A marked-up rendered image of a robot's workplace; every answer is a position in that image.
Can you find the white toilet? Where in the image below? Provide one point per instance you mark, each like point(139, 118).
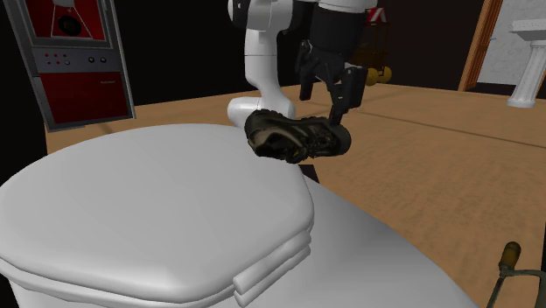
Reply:
point(149, 204)

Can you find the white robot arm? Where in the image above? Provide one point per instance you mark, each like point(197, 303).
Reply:
point(260, 64)

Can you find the red and grey machine cabinet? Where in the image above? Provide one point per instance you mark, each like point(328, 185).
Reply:
point(81, 94)

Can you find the wooden door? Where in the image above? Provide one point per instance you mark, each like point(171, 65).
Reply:
point(480, 42)

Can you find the brass knobbed metal fixture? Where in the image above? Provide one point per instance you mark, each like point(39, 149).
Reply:
point(509, 256)

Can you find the white pedestal sink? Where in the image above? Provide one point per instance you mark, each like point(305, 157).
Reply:
point(531, 68)

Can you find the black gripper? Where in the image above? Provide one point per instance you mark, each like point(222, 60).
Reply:
point(335, 36)

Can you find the dark brown shoe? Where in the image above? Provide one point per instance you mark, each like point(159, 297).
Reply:
point(281, 136)

